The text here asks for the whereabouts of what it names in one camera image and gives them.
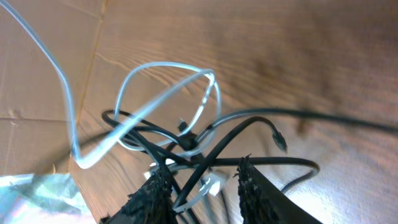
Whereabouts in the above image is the black cable barrel plug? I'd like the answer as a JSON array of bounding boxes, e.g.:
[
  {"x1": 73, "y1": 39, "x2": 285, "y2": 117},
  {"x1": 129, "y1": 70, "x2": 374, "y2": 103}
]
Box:
[{"x1": 174, "y1": 116, "x2": 288, "y2": 208}]

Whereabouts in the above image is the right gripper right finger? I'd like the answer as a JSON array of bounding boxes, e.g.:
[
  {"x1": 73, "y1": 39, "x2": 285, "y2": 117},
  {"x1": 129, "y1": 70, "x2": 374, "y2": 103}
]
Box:
[{"x1": 237, "y1": 156, "x2": 320, "y2": 224}]

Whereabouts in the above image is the white usb cable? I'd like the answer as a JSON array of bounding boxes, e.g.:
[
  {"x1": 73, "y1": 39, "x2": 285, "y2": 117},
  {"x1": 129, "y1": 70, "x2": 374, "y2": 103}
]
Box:
[{"x1": 0, "y1": 0, "x2": 229, "y2": 214}]

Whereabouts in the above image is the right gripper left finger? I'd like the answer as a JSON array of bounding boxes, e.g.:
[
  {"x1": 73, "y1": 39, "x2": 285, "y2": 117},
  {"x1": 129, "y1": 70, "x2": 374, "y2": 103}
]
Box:
[{"x1": 99, "y1": 169, "x2": 174, "y2": 224}]

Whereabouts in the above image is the thick black usb cable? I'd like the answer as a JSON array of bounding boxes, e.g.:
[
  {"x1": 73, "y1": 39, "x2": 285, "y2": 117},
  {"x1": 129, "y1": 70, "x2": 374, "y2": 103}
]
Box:
[{"x1": 101, "y1": 109, "x2": 321, "y2": 224}]

